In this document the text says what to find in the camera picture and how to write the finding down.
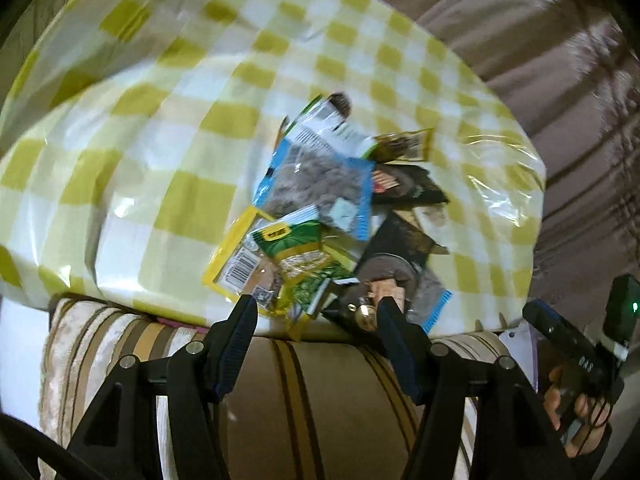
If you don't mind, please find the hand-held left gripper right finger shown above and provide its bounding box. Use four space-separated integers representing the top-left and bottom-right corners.
378 296 581 480

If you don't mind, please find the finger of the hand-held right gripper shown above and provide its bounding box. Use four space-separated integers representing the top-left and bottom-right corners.
522 300 598 357

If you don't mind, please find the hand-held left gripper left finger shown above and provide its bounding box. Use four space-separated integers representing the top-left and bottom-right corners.
65 294 259 480

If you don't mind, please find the yellow snack packet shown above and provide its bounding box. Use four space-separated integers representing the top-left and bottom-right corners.
202 205 291 317

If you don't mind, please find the green snack packet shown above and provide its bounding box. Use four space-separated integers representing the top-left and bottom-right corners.
250 205 360 322

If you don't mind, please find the person's right hand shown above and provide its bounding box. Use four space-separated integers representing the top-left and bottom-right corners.
544 367 613 458

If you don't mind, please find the small gold wrapped candy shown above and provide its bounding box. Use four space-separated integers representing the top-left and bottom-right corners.
350 290 382 332

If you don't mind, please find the grey blue-edged snack packet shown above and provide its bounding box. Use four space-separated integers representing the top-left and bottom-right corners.
355 252 452 337

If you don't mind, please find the striped sofa cushion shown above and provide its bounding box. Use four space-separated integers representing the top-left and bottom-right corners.
40 297 508 480

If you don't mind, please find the large dark snack packet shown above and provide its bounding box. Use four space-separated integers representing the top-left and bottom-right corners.
350 207 449 281

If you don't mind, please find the dark red-label snack packet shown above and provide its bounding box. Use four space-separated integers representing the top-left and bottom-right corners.
370 162 449 207

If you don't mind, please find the blue snack packet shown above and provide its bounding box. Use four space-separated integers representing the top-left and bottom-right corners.
252 137 376 241

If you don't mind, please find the yellow checked tablecloth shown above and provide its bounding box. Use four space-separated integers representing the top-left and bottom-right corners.
0 0 547 338

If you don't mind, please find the olive brown snack packet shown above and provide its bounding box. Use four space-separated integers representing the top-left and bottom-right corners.
372 127 434 163

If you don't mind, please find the white black snack packet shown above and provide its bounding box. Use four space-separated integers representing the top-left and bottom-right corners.
282 92 377 159

